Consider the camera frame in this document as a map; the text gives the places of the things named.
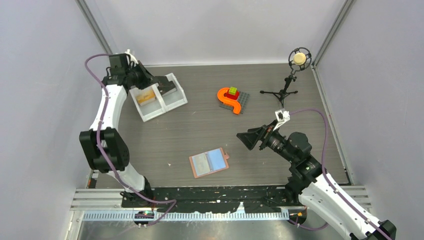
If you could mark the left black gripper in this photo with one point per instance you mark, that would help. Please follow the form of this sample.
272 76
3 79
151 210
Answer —
148 78

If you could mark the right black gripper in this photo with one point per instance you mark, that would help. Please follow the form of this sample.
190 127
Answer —
251 137

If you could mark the pink leather card holder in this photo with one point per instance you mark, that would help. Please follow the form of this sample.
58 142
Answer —
209 162

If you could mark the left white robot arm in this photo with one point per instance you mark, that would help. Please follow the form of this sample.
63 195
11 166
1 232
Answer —
102 145

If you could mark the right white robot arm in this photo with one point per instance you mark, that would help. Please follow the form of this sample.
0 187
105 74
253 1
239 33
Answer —
312 186

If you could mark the black card box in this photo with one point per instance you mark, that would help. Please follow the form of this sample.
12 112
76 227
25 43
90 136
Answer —
166 88

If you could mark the orange card box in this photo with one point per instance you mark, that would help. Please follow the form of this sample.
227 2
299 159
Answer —
145 96

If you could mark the white two-compartment tray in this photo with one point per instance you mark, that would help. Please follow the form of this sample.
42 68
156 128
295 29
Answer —
162 104

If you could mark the orange S-shaped toy track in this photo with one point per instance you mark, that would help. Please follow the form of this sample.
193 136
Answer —
228 101

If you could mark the grey toy baseplate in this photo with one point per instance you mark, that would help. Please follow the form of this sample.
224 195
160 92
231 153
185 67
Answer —
242 99

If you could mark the red toy brick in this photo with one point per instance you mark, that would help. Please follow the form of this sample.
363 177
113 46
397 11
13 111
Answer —
233 97

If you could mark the black tripod mic stand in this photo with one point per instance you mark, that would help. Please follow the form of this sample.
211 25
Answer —
283 93

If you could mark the green toy brick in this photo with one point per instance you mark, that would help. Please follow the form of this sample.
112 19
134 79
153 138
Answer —
232 91

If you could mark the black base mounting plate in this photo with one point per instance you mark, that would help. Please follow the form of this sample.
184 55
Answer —
216 199

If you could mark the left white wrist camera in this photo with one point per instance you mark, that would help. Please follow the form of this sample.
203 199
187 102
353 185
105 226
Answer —
132 58

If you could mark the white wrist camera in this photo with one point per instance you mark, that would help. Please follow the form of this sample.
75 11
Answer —
132 58
282 116

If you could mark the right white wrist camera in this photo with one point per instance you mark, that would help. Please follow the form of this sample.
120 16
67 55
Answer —
282 116

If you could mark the microphone with shock mount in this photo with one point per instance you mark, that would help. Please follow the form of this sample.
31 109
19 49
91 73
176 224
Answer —
299 59

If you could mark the aluminium frame rail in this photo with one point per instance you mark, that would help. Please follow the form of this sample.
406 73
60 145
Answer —
106 205

